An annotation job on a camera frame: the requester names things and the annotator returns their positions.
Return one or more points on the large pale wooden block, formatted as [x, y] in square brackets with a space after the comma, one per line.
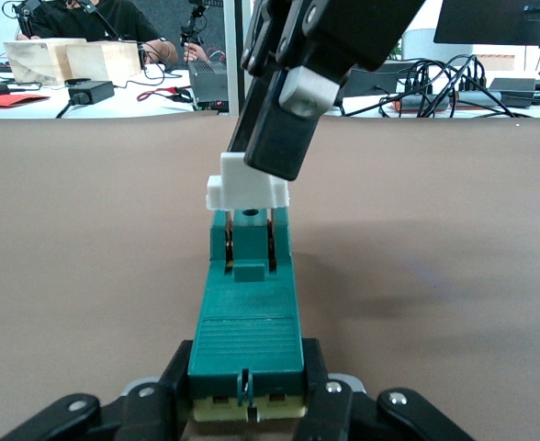
[31, 59]

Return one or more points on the red paper sheet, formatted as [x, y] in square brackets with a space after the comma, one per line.
[13, 100]

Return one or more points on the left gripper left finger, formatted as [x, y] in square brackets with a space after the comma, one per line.
[137, 413]

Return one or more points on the brown table cover sheet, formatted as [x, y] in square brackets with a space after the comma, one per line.
[68, 229]

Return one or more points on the black power supply box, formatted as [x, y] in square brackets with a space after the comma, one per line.
[205, 87]

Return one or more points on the black articulated stand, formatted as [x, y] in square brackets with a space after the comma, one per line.
[194, 23]
[26, 11]

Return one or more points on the black computer monitor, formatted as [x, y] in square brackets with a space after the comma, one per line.
[504, 18]

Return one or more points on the white vertical post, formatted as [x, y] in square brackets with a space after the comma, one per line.
[232, 46]

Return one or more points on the person in black shirt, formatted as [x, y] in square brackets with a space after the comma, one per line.
[127, 18]

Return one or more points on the grey flat device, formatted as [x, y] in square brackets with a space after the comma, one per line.
[511, 83]

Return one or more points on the black power adapter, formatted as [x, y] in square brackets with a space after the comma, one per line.
[91, 91]

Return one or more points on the red and black test leads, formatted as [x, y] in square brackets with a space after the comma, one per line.
[178, 94]

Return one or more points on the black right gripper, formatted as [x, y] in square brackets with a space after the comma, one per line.
[343, 32]

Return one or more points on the black equipment box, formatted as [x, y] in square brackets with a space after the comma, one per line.
[375, 82]

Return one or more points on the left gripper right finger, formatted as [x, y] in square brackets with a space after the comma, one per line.
[343, 413]

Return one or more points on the grey power strip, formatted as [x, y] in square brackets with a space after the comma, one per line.
[472, 97]

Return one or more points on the small pale wooden block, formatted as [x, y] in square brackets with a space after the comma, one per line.
[109, 59]

